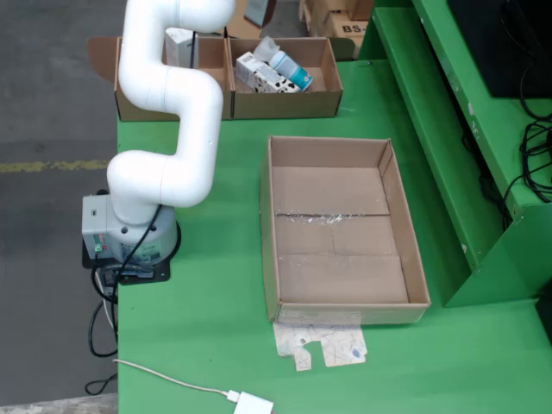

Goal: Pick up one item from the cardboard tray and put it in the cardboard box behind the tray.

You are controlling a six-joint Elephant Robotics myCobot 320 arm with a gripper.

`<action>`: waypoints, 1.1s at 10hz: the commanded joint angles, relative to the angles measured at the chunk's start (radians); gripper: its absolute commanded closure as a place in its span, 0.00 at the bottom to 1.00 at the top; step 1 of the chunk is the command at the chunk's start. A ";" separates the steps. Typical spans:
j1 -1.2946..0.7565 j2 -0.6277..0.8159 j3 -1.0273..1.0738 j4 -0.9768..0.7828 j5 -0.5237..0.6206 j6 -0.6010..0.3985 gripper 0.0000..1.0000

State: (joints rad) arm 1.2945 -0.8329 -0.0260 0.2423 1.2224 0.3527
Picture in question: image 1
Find grey robot base box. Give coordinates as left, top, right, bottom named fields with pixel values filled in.
left=81, top=194, right=114, bottom=256

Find flattened printed carton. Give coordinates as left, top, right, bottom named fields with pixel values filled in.
left=272, top=321, right=370, bottom=373

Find red-brown carton with silver face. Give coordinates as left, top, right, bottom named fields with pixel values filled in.
left=243, top=0, right=277, bottom=29

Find two-compartment cardboard box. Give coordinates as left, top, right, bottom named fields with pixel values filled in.
left=87, top=35, right=355, bottom=122

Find plain cardboard box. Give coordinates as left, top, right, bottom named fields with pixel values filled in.
left=299, top=0, right=375, bottom=22

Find black base power cables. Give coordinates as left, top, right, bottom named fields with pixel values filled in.
left=85, top=267, right=120, bottom=396

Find white power adapter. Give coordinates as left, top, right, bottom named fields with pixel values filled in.
left=235, top=390, right=275, bottom=414

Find cardboard box printed BS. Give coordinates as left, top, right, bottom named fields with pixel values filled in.
left=321, top=10, right=371, bottom=48

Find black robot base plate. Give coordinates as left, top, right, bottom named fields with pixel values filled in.
left=81, top=219, right=182, bottom=285

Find shallow cardboard tray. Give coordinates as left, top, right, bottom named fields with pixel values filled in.
left=260, top=135, right=432, bottom=325

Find white carton with cow print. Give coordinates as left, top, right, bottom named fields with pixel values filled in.
left=235, top=51, right=302, bottom=95

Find black monitor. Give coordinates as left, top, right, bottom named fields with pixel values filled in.
left=446, top=0, right=552, bottom=99

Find green metal shelf unit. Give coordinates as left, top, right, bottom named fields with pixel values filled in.
left=357, top=0, right=552, bottom=310

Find white cable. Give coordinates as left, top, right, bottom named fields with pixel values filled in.
left=95, top=275, right=241, bottom=403

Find tall white carton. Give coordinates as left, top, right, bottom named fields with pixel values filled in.
left=164, top=27, right=200, bottom=69

